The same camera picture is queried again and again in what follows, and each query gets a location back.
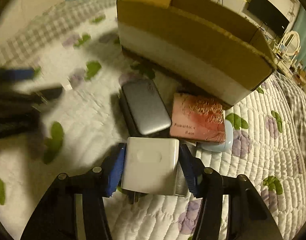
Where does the white power adapter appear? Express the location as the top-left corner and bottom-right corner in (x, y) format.
(120, 137), (188, 204)

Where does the pink rose box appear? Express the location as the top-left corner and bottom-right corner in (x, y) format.
(170, 93), (226, 144)

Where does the grey power bank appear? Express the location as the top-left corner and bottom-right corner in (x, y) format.
(121, 79), (172, 137)

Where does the floral white quilt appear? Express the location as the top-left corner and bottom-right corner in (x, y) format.
(0, 4), (306, 240)

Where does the light blue case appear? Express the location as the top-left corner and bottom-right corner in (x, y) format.
(196, 119), (234, 153)

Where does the grey checked bedsheet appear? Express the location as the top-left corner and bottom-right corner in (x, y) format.
(0, 0), (116, 67)

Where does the black smartphone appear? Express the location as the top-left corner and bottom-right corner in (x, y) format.
(119, 90), (144, 137)

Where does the brown cardboard box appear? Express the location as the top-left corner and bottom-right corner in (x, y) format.
(116, 0), (276, 106)

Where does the white vanity table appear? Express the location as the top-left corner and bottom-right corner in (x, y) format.
(270, 42), (306, 88)

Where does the oval white mirror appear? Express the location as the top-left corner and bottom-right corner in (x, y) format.
(278, 30), (301, 56)

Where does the green curtain right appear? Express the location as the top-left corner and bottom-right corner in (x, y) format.
(293, 6), (306, 72)

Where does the black wall television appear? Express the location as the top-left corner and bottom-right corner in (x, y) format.
(247, 0), (289, 37)

